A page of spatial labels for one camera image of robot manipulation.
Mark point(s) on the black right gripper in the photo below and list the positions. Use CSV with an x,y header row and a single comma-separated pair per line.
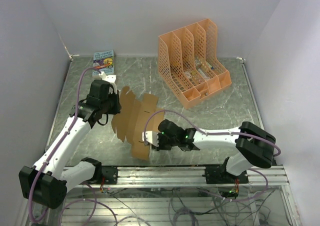
x,y
160,147

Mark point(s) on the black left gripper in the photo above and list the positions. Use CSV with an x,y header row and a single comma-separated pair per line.
x,y
117,107

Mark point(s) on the brown cardboard box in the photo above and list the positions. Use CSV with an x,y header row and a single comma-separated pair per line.
x,y
132,120

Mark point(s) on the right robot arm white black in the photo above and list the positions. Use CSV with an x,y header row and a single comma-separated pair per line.
x,y
254,145

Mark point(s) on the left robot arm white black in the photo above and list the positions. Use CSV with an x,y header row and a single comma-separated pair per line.
x,y
47,182

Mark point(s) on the blue paperback book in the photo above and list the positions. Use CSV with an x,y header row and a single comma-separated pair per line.
x,y
104,61

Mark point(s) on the peach plastic file organizer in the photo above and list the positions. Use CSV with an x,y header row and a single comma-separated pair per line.
x,y
188,63

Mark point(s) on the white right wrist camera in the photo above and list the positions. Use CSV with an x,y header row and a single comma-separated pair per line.
x,y
151,138

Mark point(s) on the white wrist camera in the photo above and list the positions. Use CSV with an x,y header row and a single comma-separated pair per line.
x,y
151,138
109,78

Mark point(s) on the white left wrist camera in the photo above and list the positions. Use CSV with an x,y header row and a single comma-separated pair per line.
x,y
109,78

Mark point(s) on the aluminium mounting rail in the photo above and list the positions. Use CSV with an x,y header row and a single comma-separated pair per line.
x,y
191,176

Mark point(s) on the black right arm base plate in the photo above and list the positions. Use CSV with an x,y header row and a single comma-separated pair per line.
x,y
215,174

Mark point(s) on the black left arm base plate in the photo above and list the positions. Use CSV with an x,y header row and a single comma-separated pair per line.
x,y
109,175

